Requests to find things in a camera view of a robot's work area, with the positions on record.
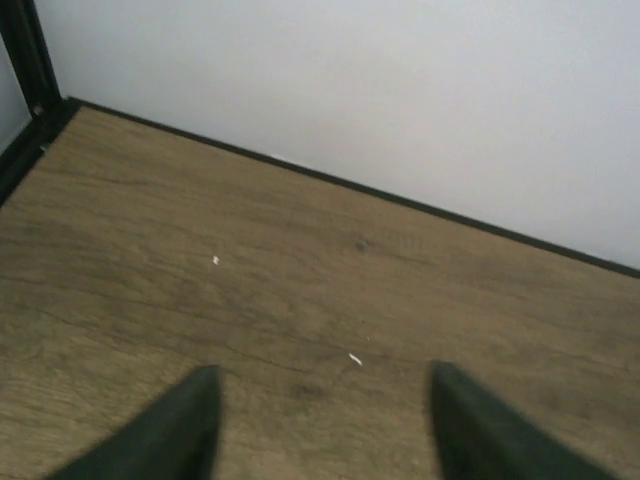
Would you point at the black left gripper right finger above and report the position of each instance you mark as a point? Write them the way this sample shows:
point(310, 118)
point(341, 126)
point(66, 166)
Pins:
point(479, 436)

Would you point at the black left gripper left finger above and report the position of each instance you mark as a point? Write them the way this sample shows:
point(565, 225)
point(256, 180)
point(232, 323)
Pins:
point(175, 437)

